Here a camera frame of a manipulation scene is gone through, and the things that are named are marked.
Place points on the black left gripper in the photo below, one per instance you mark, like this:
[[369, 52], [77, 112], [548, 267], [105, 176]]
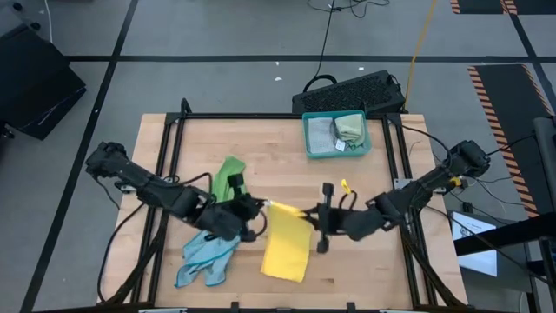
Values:
[[234, 213]]

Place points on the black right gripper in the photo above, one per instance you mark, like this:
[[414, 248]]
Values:
[[334, 219]]

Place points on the yellow microfiber towel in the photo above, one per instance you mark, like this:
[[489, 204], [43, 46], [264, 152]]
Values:
[[286, 248]]

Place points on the bright green microfiber towel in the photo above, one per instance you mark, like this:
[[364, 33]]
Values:
[[226, 174]]

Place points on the grey waffle weave towel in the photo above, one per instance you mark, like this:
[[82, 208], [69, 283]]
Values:
[[320, 135]]

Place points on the pale green teal-edged towel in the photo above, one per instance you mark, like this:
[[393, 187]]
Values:
[[349, 128]]

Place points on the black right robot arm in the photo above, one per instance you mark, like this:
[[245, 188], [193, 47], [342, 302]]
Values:
[[434, 178]]

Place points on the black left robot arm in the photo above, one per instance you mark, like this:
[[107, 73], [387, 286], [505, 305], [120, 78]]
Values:
[[143, 182]]

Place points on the teal plastic bin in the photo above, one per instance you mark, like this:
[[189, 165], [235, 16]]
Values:
[[365, 150]]

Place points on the light blue teal-edged towel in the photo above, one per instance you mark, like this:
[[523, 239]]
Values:
[[204, 261]]

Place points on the black perforated computer case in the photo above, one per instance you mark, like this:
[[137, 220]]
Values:
[[347, 93]]

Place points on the yellow connector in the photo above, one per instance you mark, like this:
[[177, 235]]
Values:
[[454, 181]]

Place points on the silver aluminium extrusion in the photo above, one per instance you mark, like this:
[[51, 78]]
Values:
[[163, 311]]

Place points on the white paper sheet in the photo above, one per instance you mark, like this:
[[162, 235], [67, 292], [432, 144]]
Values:
[[478, 265]]

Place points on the black hazard-striped floor mat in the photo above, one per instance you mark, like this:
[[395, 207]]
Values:
[[478, 5], [508, 113]]

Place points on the black flat case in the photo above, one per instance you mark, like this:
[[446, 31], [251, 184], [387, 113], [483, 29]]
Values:
[[35, 87]]

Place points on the black plastic bracket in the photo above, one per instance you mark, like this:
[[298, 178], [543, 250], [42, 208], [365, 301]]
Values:
[[352, 307], [234, 307]]

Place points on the black neighbouring rig frame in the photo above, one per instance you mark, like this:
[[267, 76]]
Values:
[[499, 237]]

